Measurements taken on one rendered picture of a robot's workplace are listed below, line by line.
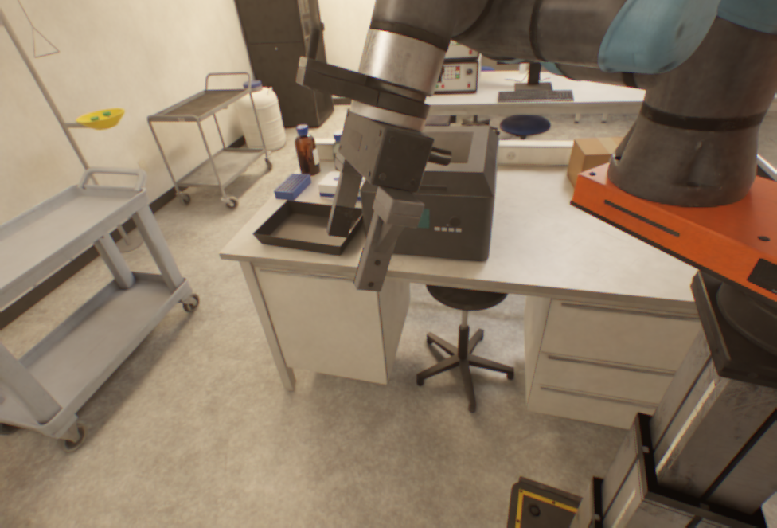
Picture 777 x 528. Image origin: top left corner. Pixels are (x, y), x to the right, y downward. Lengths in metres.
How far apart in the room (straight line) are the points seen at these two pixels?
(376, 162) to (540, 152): 1.67
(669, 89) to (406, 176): 0.33
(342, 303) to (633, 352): 1.00
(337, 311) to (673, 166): 1.28
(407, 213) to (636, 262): 1.21
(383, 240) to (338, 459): 1.67
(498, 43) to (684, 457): 0.62
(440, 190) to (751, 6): 0.85
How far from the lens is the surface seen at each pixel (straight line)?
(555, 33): 0.41
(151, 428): 2.39
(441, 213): 1.28
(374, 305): 1.55
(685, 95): 0.58
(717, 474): 0.81
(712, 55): 0.57
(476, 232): 1.30
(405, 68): 0.38
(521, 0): 0.43
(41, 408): 2.31
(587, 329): 1.53
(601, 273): 1.42
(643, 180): 0.61
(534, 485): 1.65
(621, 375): 1.70
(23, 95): 3.63
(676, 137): 0.60
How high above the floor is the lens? 1.74
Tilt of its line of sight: 36 degrees down
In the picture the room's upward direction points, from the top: 7 degrees counter-clockwise
